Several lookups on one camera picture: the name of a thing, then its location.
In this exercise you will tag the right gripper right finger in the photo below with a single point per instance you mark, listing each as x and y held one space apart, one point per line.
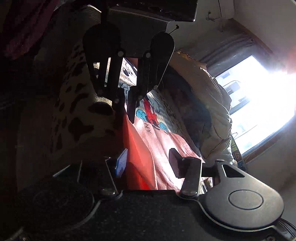
227 195

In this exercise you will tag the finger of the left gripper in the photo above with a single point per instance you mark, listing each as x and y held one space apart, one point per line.
104 56
150 71

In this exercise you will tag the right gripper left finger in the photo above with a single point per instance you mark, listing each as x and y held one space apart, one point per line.
69 198

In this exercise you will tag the pink non-woven shopping bag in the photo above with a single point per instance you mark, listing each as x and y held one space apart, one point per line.
148 166

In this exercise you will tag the cream crumpled duvet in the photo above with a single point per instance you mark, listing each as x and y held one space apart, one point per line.
215 140

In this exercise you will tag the blue clothing pile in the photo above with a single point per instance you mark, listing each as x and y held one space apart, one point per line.
190 110

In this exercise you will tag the grey window curtain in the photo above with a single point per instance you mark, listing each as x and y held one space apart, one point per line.
229 53

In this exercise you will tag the cartoon mouse bed blanket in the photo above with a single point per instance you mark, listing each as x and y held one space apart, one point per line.
77 125

